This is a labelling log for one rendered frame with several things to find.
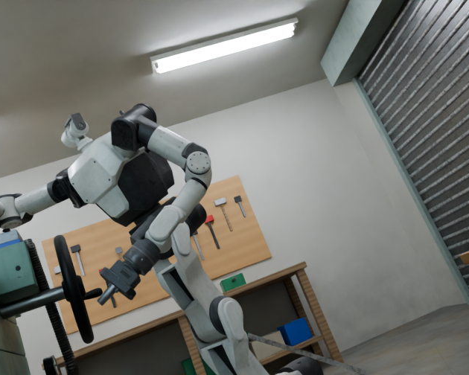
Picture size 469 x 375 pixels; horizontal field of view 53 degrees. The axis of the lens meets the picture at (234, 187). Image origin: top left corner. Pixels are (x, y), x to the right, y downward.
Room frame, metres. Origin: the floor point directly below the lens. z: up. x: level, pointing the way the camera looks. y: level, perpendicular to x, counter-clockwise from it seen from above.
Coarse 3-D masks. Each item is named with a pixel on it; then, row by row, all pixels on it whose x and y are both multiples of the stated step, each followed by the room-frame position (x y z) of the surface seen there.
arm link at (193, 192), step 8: (192, 176) 1.44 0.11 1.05; (200, 176) 1.43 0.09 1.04; (208, 176) 1.45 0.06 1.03; (192, 184) 1.42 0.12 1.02; (200, 184) 1.43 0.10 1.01; (208, 184) 1.46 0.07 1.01; (184, 192) 1.42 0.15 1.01; (192, 192) 1.42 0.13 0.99; (200, 192) 1.43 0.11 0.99; (176, 200) 1.41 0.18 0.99; (184, 200) 1.41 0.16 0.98; (192, 200) 1.42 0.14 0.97; (200, 200) 1.46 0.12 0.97; (184, 208) 1.41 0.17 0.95; (192, 208) 1.43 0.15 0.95
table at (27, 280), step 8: (8, 280) 1.10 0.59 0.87; (16, 280) 1.10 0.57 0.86; (24, 280) 1.11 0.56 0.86; (32, 280) 1.11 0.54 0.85; (0, 288) 1.09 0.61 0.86; (8, 288) 1.10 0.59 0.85; (16, 288) 1.10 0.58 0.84; (24, 288) 1.12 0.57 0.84; (32, 288) 1.15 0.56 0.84; (0, 296) 1.10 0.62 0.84; (8, 296) 1.13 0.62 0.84; (16, 296) 1.17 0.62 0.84; (24, 296) 1.20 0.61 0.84
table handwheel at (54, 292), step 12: (60, 240) 1.11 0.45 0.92; (60, 252) 1.08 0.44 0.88; (60, 264) 1.07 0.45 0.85; (72, 264) 1.29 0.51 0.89; (72, 276) 1.07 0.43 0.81; (60, 288) 1.18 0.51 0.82; (72, 288) 1.07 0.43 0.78; (84, 288) 1.19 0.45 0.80; (24, 300) 1.14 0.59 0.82; (36, 300) 1.15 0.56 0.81; (48, 300) 1.17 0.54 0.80; (60, 300) 1.19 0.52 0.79; (72, 300) 1.07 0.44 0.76; (12, 312) 1.13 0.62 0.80; (84, 312) 1.10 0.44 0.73; (84, 324) 1.11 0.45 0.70; (84, 336) 1.14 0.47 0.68
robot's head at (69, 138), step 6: (66, 132) 1.53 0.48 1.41; (72, 132) 1.50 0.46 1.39; (66, 138) 1.53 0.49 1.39; (72, 138) 1.53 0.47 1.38; (78, 138) 1.53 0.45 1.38; (84, 138) 1.53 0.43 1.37; (90, 138) 1.54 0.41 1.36; (66, 144) 1.56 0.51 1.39; (72, 144) 1.56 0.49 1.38; (78, 144) 1.53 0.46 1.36
